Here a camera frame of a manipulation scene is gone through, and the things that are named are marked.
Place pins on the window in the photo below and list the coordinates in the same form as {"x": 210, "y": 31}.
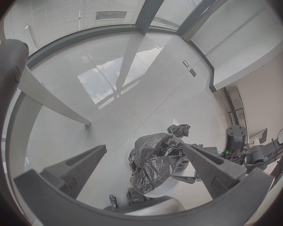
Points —
{"x": 148, "y": 13}

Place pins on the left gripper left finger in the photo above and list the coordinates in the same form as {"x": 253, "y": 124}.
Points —
{"x": 80, "y": 171}

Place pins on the grey padded white chair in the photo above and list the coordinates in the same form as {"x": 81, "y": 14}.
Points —
{"x": 4, "y": 67}

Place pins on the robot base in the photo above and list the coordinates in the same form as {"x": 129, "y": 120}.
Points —
{"x": 160, "y": 204}

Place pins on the black plastic bag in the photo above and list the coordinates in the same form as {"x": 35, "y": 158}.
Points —
{"x": 155, "y": 159}

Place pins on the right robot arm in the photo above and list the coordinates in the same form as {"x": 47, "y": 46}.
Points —
{"x": 235, "y": 140}

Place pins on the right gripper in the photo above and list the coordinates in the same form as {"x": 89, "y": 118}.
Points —
{"x": 214, "y": 151}

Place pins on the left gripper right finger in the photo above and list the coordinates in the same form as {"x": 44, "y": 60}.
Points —
{"x": 214, "y": 171}

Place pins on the white trash bin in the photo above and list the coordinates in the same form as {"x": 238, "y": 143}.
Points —
{"x": 166, "y": 187}

